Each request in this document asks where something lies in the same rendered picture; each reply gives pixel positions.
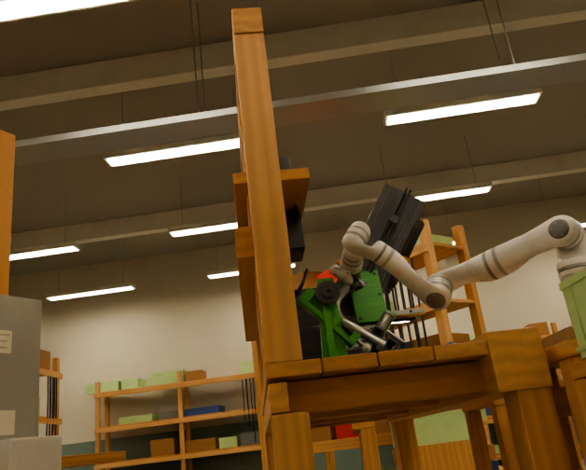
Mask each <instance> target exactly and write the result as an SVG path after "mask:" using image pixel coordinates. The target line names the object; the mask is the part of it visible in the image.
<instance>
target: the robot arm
mask: <svg viewBox="0 0 586 470"><path fill-rule="evenodd" d="M369 239H370V227H369V226H368V225H367V224H366V223H365V222H362V221H356V222H354V223H353V224H352V225H351V226H350V227H349V228H348V230H347V232H346V234H345V235H344V237H343V239H342V245H343V247H344V248H343V253H342V260H341V265H340V264H339V263H338V262H337V263H336V264H335V265H334V266H331V267H330V268H329V273H330V274H331V275H333V276H334V277H336V278H337V279H338V280H340V281H341V287H343V286H344V284H347V285H350V287H349V293H350V294H351V293H353V292H354V291H355V290H356V291H357V290H359V289H361V288H363V287H364V286H365V285H366V284H367V282H365V281H364V282H363V281H362V280H361V277H360V274H361V271H362V266H363V258H364V257H365V258H367V259H369V260H371V261H373V262H374V263H376V264H377V265H379V266H380V267H381V268H383V269H384V270H386V271H388V272H389V273H391V274H392V275H393V276H394V277H396V278H397V279H398V280H399V281H400V282H402V283H403V284H404V285H405V286H406V287H407V288H408V289H409V290H411V291H412V292H413V293H414V294H415V295H416V296H417V297H418V298H419V299H420V300H421V301H422V302H424V303H425V304H426V305H427V307H429V308H431V309H433V310H444V309H446V308H447V307H448V306H449V305H450V303H451V300H452V294H453V291H454V290H456V289H457V288H459V287H461V286H463V285H465V284H468V283H475V282H492V281H495V280H498V279H500V278H502V277H505V276H507V275H509V274H511V273H512V272H514V271H516V270H518V269H519V268H520V267H521V266H522V265H524V264H525V263H526V262H527V261H528V260H529V259H531V258H532V257H534V256H536V255H538V254H541V253H543V252H546V251H548V250H550V249H553V248H555V252H556V255H557V259H558V264H557V266H556V268H557V271H558V275H559V279H560V282H562V281H564V280H565V279H567V278H569V277H570V276H572V275H573V274H575V273H577V272H578V271H580V270H582V269H584V268H586V232H585V229H584V227H583V226H582V224H581V223H579V222H578V221H577V220H575V219H574V218H572V217H571V216H568V215H557V216H555V217H553V218H551V219H549V220H547V221H546V222H544V223H542V224H541V225H539V226H537V227H536V228H533V229H532V230H530V231H528V232H527V233H525V234H524V235H521V236H519V237H517V238H514V239H512V240H510V241H508V242H504V243H502V244H500V245H498V246H496V247H494V248H492V249H490V250H488V251H486V252H484V253H482V254H480V255H478V256H475V257H473V258H471V259H469V260H467V261H465V262H463V263H461V264H459V265H457V266H454V267H451V268H448V269H446V270H442V271H439V272H436V273H434V274H432V275H430V276H429V277H427V279H426V280H425V279H424V278H423V277H421V276H420V275H419V274H418V273H417V272H416V271H415V270H414V269H413V268H412V267H411V265H410V264H409V263H408V262H407V261H406V259H405V258H404V257H403V256H402V255H401V254H400V253H398V252H397V251H396V250H394V249H393V248H391V247H390V246H388V245H387V244H386V243H384V242H381V241H377V242H376V243H375V244H373V245H372V246H367V244H368V241H369ZM356 282H358V284H356Z"/></svg>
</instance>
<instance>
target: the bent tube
mask: <svg viewBox="0 0 586 470"><path fill-rule="evenodd" d="M349 287H350V285H347V284H344V286H343V287H342V288H341V289H340V290H341V294H340V297H339V299H338V300H337V304H338V309H339V314H340V316H341V317H342V323H343V324H344V325H345V326H346V327H348V328H349V329H350V330H351V331H352V329H354V330H355V331H356V332H358V333H359V334H360V335H361V336H360V337H361V338H363V339H365V340H367V341H368V342H370V343H372V344H373V345H375V346H377V345H378V344H380V345H381V346H383V347H384V345H385V343H386V341H384V340H382V339H380V338H378V337H377V336H375V335H373V334H371V333H370V332H369V331H367V330H366V329H364V328H362V327H360V326H359V325H356V324H355V323H353V322H351V321H350V320H348V319H346V318H345V317H344V316H343V315H342V312H341V308H340V306H341V302H342V299H343V298H344V297H345V296H346V295H347V294H348V292H349Z"/></svg>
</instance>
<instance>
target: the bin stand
mask: <svg viewBox="0 0 586 470"><path fill-rule="evenodd" d="M484 408H491V412H492V416H493V421H494V426H495V433H496V437H497V442H498V446H499V450H500V455H501V459H502V463H503V468H504V470H520V466H519V463H518V458H517V454H516V449H515V446H514V441H513V437H512V433H511V429H510V425H509V417H508V412H507V409H506V405H505V401H504V398H500V399H496V400H493V401H489V402H484V403H480V404H477V405H472V406H468V407H464V408H462V412H465V417H466V422H467V430H468V435H469V440H470V445H471V449H472V454H473V458H474V463H475V467H476V470H493V466H492V462H491V457H490V453H489V449H488V444H487V439H486V435H485V431H484V426H483V422H482V417H481V411H480V410H479V409H484ZM568 419H569V422H570V426H571V430H572V434H573V437H574V441H575V445H576V449H577V452H578V456H579V462H580V466H581V470H583V466H582V462H581V458H580V455H579V449H578V445H577V441H576V438H575V434H574V430H573V427H572V423H571V420H570V416H568Z"/></svg>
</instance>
